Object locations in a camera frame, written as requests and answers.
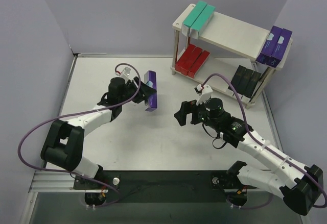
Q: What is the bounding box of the silver Rio box top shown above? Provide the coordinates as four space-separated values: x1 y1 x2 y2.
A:
144 70 158 112

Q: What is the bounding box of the red toothpaste box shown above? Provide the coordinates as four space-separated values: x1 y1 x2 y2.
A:
187 51 210 78
175 44 196 76
180 47 202 76

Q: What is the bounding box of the silver Rio box bottom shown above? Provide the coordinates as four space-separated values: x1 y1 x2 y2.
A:
181 1 207 36

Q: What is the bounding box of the teal toothpaste box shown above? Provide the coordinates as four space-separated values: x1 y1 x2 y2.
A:
190 5 215 39

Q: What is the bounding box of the purple toothpaste box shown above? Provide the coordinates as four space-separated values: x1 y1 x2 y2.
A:
256 26 282 64
266 29 293 68

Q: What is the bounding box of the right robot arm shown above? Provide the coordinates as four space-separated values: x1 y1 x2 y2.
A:
174 98 323 216

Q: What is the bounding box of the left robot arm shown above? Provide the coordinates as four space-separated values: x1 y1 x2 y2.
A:
40 72 157 189

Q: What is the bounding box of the white two-tier shelf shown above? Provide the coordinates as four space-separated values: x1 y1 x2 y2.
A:
171 4 293 108

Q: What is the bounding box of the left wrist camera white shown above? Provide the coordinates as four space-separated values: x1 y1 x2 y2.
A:
115 67 131 82

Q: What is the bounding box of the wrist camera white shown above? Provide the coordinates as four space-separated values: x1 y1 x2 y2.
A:
195 84 213 106
115 67 131 82

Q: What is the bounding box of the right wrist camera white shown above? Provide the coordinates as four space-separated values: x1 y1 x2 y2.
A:
195 84 213 106

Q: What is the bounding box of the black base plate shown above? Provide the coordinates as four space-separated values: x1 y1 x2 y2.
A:
73 170 244 203

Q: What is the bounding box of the aluminium frame rail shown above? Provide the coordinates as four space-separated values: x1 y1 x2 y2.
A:
19 53 108 224

